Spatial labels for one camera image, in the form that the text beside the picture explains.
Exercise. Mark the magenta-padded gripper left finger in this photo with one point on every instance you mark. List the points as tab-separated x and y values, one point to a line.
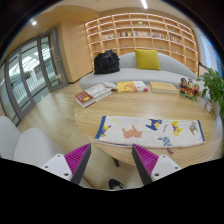
61	166

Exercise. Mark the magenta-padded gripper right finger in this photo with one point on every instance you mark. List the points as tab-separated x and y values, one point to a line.
160	166

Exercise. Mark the white towel with animal print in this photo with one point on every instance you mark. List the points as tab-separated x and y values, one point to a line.
143	131

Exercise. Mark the dark table leg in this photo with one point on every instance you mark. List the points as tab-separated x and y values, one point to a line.
116	162

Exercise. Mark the small white pot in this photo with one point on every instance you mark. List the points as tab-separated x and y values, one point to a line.
208	106

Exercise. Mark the red and white book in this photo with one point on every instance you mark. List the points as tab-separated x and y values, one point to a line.
91	95

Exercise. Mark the flat yellow book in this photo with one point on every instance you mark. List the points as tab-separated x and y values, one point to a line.
163	87

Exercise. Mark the colourful figurine group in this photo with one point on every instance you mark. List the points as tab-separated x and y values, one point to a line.
189	88

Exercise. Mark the yellow and orange book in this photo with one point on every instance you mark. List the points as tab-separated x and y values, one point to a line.
130	86

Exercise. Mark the small patterned pouch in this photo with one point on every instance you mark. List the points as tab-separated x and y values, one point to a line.
110	85

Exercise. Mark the grey curved sofa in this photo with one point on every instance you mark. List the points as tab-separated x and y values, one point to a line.
133	75

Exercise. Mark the green potted plant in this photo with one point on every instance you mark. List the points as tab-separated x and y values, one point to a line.
213	85

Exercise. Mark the grey-framed glass doors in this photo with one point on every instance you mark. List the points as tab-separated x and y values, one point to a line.
31	73

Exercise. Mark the yellow cushion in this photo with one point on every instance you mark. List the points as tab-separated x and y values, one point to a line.
147	60

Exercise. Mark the black bag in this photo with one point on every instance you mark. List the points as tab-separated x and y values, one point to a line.
106	62

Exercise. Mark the window with white curtain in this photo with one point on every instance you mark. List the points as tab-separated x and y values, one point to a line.
208	50

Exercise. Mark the round ceiling spotlight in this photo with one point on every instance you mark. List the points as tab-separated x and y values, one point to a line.
34	23

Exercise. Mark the long ceiling light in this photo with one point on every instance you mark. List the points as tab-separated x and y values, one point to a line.
144	4

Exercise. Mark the wooden wall shelf unit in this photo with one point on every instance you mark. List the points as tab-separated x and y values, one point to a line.
143	33

